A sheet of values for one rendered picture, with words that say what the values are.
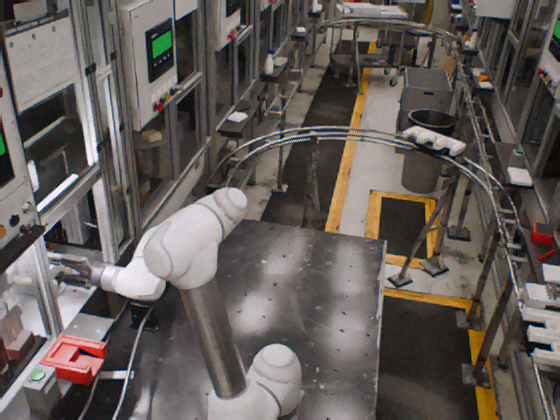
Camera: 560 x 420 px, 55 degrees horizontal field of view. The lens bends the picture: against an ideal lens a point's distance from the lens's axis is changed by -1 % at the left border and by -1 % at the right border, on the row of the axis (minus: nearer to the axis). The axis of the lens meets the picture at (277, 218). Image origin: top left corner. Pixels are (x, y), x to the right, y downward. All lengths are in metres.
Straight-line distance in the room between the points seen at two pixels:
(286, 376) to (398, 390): 1.32
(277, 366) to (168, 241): 0.60
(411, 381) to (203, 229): 1.91
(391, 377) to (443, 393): 0.27
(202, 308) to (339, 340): 0.89
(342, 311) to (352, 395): 0.43
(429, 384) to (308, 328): 1.01
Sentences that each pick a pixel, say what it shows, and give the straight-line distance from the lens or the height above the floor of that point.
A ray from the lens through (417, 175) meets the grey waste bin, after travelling 4.60.
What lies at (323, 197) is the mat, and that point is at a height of 0.01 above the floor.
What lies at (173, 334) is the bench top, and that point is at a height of 0.68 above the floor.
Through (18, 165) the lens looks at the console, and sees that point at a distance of 1.57.
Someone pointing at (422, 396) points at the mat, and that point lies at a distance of 2.98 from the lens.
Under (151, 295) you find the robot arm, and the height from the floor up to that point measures 0.99.
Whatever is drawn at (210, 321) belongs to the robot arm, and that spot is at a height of 1.22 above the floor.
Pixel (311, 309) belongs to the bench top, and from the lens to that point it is 2.31.
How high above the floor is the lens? 2.23
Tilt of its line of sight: 33 degrees down
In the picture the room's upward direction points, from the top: 3 degrees clockwise
